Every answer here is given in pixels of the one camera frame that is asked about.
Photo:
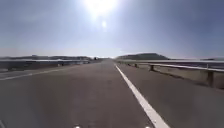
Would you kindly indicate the white painted edge line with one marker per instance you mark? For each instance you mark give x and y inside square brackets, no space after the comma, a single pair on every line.
[30,74]
[138,95]

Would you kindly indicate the dark hill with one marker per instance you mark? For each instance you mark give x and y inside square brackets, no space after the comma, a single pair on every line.
[143,56]

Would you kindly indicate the grey asphalt road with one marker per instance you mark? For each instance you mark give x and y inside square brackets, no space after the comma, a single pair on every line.
[90,93]

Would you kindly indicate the metal guardrail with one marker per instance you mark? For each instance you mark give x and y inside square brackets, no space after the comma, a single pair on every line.
[186,67]
[40,62]

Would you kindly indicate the low distant hills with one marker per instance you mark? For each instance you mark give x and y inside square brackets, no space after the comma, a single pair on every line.
[50,57]

